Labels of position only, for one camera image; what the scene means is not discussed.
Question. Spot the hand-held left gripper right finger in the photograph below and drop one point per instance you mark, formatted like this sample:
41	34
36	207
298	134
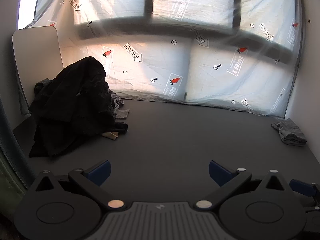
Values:
220	172

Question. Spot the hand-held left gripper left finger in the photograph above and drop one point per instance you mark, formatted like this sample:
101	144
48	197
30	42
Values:
99	172

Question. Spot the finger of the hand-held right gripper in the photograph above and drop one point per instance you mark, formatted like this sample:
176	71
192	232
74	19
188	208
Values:
302	188

